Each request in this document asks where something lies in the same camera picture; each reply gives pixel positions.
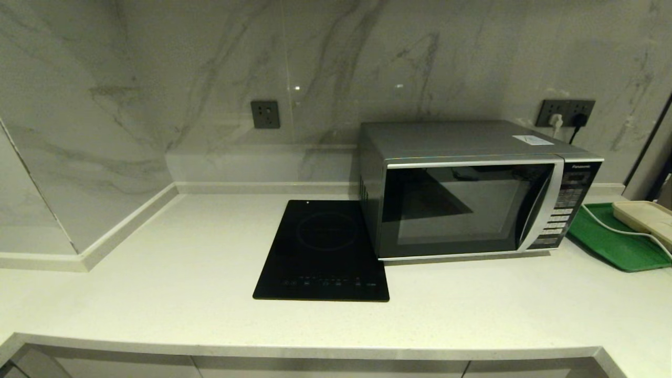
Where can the silver Panasonic microwave oven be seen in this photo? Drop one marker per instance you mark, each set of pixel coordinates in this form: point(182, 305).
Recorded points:
point(446, 139)

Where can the white sheet of paper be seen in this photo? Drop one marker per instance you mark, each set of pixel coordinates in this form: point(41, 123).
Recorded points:
point(533, 140)

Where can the black induction cooktop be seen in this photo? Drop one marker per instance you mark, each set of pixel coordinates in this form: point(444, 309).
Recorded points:
point(315, 252)

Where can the white power plug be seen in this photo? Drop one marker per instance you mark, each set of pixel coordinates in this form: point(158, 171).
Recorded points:
point(556, 122)

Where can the black power plug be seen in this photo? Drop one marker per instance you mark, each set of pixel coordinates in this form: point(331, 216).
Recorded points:
point(579, 119)

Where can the green plastic tray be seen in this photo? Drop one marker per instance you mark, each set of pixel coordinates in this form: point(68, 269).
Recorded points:
point(614, 249)

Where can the angled cabinet corner panel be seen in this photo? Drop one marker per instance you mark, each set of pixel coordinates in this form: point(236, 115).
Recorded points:
point(31, 367)

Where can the grey single wall socket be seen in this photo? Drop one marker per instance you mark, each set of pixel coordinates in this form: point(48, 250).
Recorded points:
point(265, 114)

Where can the grey double wall socket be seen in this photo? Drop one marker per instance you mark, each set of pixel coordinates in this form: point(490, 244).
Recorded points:
point(546, 107)

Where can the dark door frame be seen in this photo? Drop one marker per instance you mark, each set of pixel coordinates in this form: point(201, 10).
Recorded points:
point(665, 176)

